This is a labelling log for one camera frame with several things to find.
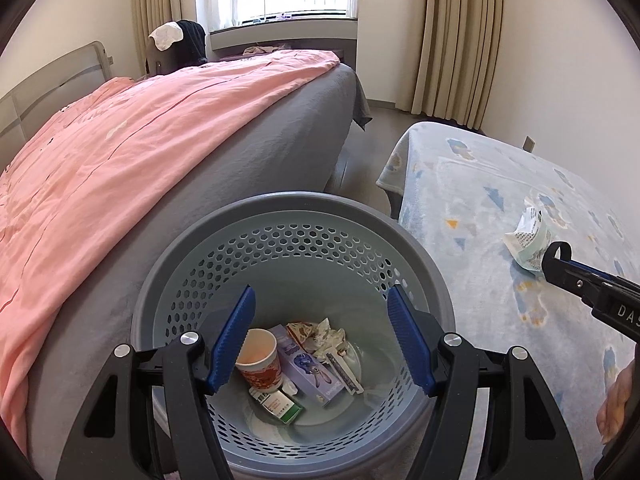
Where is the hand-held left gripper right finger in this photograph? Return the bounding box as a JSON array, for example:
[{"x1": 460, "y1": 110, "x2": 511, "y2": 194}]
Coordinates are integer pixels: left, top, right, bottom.
[{"x1": 387, "y1": 285, "x2": 583, "y2": 480}]

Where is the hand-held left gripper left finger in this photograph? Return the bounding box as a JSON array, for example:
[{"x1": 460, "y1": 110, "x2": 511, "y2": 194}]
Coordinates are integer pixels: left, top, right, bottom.
[{"x1": 55, "y1": 285, "x2": 257, "y2": 480}]

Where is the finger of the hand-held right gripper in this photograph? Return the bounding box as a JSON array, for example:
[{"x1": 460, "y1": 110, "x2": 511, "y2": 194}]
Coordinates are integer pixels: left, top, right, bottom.
[
  {"x1": 544, "y1": 266, "x2": 607, "y2": 312},
  {"x1": 556, "y1": 257, "x2": 627, "y2": 287}
]

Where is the white and red paper cup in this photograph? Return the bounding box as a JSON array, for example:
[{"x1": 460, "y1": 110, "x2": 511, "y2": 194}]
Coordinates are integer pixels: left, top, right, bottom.
[{"x1": 235, "y1": 328, "x2": 278, "y2": 393}]

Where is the white and green plastic wrapper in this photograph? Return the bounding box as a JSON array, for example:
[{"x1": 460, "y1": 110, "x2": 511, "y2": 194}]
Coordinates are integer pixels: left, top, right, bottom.
[{"x1": 504, "y1": 197, "x2": 553, "y2": 275}]

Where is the brown snack wrapper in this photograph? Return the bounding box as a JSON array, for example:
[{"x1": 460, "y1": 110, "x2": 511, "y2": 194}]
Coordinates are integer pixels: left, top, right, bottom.
[{"x1": 286, "y1": 321, "x2": 321, "y2": 348}]

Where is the white and green small carton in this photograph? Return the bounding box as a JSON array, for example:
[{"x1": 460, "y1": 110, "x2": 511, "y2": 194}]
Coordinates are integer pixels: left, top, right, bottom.
[{"x1": 249, "y1": 387, "x2": 305, "y2": 426}]

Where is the purple cartoon packet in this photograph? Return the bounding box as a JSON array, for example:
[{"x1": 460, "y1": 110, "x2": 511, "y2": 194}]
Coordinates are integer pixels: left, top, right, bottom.
[{"x1": 270, "y1": 324, "x2": 347, "y2": 408}]

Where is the grey perforated waste basket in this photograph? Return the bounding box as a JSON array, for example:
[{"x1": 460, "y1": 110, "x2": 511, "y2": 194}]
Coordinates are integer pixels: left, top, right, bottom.
[{"x1": 131, "y1": 191, "x2": 457, "y2": 480}]

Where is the person's right hand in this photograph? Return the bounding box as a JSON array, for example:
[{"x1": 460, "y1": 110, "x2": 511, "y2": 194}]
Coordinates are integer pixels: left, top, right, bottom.
[{"x1": 596, "y1": 364, "x2": 640, "y2": 446}]

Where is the crumpled white tissue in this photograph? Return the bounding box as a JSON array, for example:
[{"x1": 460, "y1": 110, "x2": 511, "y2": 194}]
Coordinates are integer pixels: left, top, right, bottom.
[{"x1": 302, "y1": 317, "x2": 351, "y2": 356}]

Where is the table with patterned blue cloth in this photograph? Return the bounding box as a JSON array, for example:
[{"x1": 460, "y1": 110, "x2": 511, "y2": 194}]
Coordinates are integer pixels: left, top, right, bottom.
[{"x1": 376, "y1": 121, "x2": 640, "y2": 480}]

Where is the grey bed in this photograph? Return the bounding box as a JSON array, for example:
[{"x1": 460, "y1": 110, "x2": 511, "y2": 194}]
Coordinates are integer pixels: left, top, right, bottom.
[{"x1": 0, "y1": 50, "x2": 373, "y2": 471}]

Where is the bed with pink blanket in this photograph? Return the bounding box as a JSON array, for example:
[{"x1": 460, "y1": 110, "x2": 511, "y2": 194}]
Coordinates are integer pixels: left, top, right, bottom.
[{"x1": 0, "y1": 49, "x2": 341, "y2": 461}]

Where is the beige curtain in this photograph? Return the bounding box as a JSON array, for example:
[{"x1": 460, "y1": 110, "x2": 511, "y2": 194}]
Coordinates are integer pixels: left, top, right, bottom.
[
  {"x1": 131, "y1": 0, "x2": 201, "y2": 78},
  {"x1": 410, "y1": 0, "x2": 506, "y2": 131}
]

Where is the chair with black clothing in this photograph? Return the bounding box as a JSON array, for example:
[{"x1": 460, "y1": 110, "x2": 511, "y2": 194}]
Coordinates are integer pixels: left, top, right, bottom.
[{"x1": 145, "y1": 20, "x2": 208, "y2": 78}]

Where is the grey window desk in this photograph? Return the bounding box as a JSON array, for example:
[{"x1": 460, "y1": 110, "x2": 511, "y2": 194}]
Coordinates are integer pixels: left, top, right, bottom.
[{"x1": 207, "y1": 17, "x2": 358, "y2": 68}]

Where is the white cloth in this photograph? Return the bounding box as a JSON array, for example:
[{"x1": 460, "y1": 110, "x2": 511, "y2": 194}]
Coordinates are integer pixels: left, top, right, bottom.
[{"x1": 148, "y1": 22, "x2": 183, "y2": 52}]

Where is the grey headboard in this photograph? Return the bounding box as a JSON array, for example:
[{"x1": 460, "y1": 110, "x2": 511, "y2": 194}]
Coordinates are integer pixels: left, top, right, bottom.
[{"x1": 0, "y1": 40, "x2": 116, "y2": 136}]

